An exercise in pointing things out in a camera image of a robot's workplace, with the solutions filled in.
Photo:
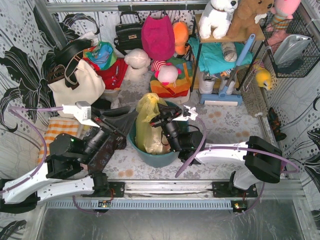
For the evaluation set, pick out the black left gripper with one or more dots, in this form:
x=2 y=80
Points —
x=110 y=129

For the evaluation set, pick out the colorful printed scarf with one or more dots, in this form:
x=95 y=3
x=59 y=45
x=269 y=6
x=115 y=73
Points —
x=101 y=57

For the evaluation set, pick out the teal trash bin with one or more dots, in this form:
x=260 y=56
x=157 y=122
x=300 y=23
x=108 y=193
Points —
x=155 y=161

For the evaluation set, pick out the cream canvas tote bag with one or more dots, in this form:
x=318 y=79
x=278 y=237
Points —
x=90 y=87

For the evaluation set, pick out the white plush dog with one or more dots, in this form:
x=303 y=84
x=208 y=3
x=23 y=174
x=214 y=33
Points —
x=216 y=18

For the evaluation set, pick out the magenta felt bag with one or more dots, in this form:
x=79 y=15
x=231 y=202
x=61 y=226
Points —
x=157 y=37

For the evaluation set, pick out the silver foil pouch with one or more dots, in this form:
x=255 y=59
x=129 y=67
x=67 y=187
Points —
x=291 y=48

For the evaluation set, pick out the blue lint roller mop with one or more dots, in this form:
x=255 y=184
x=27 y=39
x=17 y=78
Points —
x=222 y=98

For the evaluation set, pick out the white sneaker right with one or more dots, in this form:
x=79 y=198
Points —
x=230 y=87

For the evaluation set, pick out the pink striped plush doll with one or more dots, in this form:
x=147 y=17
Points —
x=165 y=72

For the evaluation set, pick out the pink plush toy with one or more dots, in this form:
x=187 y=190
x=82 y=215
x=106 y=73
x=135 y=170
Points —
x=282 y=11

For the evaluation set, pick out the yellow plush duck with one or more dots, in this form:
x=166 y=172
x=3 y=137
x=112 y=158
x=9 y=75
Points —
x=262 y=75

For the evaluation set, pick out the black leather handbag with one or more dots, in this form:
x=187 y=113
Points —
x=128 y=35

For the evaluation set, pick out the black wire basket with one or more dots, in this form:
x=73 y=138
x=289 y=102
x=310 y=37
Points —
x=301 y=66

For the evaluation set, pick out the cream plush sheep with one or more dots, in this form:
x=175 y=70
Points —
x=138 y=62

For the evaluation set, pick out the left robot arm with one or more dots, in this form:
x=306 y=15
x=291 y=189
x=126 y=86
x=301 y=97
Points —
x=71 y=165

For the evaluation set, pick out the red cloth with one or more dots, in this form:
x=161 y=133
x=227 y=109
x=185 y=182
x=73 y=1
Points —
x=114 y=75

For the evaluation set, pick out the rainbow striped cloth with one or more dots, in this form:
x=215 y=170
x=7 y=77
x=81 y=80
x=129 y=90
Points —
x=182 y=84

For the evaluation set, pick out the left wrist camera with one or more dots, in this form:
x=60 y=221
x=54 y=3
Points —
x=82 y=111

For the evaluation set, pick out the brown teddy bear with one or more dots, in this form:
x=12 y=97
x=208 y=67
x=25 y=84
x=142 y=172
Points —
x=247 y=17

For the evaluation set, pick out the orange checkered towel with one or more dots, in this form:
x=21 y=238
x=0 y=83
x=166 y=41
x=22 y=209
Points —
x=58 y=125

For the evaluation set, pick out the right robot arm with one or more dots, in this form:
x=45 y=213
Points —
x=259 y=160

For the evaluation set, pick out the teal folded cloth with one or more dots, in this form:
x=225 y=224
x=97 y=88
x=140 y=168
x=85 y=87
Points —
x=211 y=56

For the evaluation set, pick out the aluminium rail base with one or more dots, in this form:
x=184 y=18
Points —
x=179 y=195

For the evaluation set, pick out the yellow trash bag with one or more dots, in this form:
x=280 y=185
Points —
x=148 y=138

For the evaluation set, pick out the beige chenille duster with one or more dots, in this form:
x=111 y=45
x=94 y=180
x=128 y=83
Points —
x=252 y=97

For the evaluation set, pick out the black hat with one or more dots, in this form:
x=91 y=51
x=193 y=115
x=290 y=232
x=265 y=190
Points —
x=64 y=56

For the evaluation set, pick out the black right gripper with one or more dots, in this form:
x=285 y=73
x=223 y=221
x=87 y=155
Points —
x=164 y=119

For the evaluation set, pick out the dark floral necktie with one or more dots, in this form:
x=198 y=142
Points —
x=105 y=153

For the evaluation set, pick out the orange plush toy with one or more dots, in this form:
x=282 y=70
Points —
x=181 y=35

